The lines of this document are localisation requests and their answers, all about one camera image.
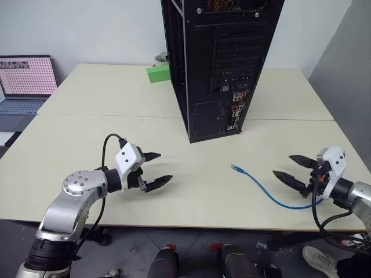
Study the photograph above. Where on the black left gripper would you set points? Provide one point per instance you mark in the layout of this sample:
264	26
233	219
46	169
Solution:
134	179

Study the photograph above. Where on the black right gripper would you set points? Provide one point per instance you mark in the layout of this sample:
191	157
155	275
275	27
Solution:
318	178

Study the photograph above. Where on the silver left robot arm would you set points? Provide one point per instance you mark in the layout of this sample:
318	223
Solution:
72	202

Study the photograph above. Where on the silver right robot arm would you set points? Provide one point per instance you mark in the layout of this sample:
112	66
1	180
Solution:
359	194

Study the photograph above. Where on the black table leg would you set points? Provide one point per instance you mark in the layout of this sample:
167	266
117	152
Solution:
98	236

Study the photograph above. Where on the white sneaker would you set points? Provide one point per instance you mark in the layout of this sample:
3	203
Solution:
319	260

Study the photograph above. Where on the dark rounded shape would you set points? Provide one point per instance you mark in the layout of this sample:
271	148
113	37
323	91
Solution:
239	262
163	263

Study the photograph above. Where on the green box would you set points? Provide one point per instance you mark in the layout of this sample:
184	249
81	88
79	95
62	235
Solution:
158	74

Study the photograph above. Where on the grey round container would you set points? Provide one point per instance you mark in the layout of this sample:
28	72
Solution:
161	58

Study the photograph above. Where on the black computer tower case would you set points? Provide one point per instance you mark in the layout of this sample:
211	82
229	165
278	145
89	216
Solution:
203	58

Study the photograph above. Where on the laptop with pink screen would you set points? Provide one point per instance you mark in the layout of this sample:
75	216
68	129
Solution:
26	75

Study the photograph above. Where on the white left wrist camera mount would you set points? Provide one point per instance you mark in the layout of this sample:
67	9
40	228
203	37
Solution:
127	157

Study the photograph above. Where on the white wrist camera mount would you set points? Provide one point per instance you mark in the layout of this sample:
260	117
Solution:
336	165
127	157

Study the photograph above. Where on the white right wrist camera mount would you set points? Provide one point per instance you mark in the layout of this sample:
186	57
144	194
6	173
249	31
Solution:
336	165

